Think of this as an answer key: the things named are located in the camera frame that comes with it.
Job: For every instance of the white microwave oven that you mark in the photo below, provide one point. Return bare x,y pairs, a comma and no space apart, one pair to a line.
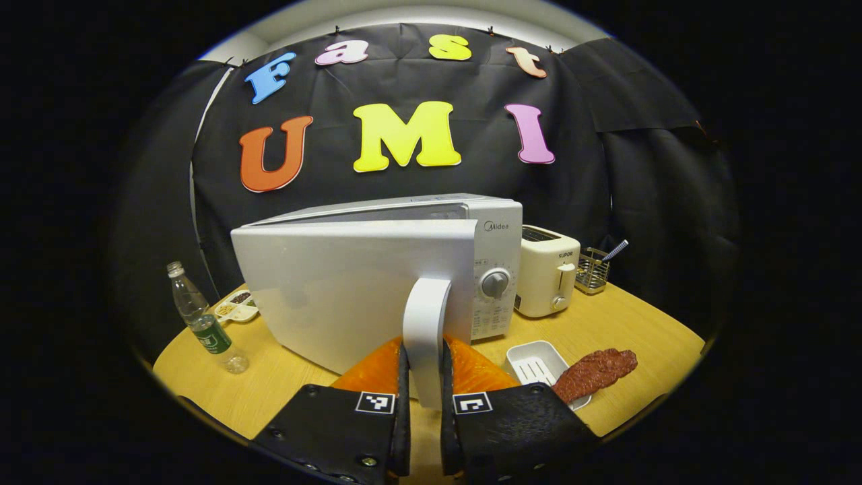
337,289

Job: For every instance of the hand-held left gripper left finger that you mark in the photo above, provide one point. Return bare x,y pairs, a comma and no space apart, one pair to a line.
403,417

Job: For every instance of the clear plastic water bottle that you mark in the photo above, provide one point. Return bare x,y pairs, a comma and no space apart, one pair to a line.
209,327

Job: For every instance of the white rectangular tray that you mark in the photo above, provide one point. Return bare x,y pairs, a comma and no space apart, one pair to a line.
532,360

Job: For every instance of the divided snack plate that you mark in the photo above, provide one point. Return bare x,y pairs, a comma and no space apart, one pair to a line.
236,310

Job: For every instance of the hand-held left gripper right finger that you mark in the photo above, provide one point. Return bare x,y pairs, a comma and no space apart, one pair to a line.
448,431

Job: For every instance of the cream toaster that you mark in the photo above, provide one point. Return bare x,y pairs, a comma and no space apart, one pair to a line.
542,276

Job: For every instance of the black backdrop cloth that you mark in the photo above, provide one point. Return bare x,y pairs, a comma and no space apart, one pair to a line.
330,182

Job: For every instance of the red meat slice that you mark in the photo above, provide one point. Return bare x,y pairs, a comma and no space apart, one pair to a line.
592,370

